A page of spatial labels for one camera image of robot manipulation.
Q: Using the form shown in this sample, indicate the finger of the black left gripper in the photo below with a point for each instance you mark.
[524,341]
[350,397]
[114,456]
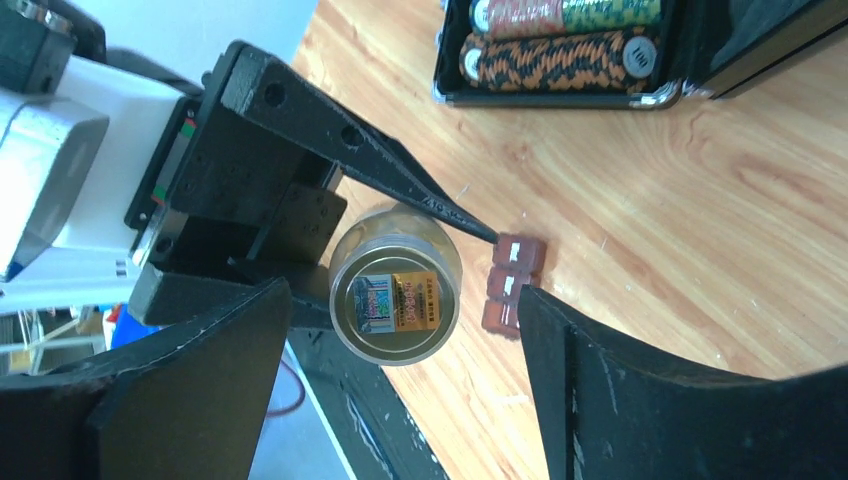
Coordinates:
[168,293]
[265,91]

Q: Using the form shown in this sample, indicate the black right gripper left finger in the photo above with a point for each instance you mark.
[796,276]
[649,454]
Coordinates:
[187,402]

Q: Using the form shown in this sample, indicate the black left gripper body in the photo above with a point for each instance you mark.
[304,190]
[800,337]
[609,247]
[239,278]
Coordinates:
[226,203]

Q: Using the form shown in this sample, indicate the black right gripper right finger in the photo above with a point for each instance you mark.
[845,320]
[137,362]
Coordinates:
[610,406]

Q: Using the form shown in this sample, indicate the brown pill organizer strip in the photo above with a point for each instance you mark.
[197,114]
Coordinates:
[517,260]

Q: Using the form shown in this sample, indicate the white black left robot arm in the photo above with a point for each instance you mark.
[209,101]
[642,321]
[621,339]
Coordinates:
[38,40]

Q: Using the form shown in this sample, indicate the blue storage bin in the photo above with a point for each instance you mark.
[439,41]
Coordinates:
[126,328]

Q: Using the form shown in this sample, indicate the black poker chip case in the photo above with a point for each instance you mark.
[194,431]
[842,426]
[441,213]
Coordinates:
[622,55]

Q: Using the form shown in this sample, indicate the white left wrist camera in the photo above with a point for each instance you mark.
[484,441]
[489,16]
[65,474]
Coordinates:
[71,164]

